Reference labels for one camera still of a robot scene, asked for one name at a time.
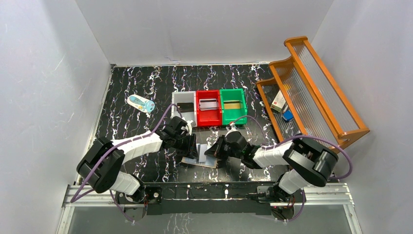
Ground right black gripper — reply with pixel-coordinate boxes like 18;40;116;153
205;134;243;160

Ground white grey card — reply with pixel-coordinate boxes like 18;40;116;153
198;144;208;163

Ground grey cards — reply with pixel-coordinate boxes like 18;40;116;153
199;98;218;110

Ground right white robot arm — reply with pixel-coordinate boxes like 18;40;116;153
205;131;338;202

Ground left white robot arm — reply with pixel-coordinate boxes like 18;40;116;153
76;116;198;203

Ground black card in white bin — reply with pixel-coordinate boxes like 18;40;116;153
177;102;194;113

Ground gold card in green bin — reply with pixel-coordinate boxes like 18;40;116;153
223;100;242;110

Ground red plastic bin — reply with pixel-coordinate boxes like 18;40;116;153
196;90;222;127

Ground green plastic bin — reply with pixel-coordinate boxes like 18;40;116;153
220;89;247;125

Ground white plastic bin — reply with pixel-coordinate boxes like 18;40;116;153
171;91;197;127

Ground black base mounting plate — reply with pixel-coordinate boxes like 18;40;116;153
115;181;305;218

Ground oval white blue package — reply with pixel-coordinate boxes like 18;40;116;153
127;95;155;113

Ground blue small object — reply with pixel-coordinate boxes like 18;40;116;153
282;110;294;122

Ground white red small box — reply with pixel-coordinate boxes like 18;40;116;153
270;90;286;112

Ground orange wooden shelf rack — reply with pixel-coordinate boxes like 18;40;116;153
256;36;370;149

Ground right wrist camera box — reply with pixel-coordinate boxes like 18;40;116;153
225;122;238;134

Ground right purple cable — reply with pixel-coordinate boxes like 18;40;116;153
229;115;354;222

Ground aluminium frame rail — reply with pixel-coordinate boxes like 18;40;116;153
55;161;363;234

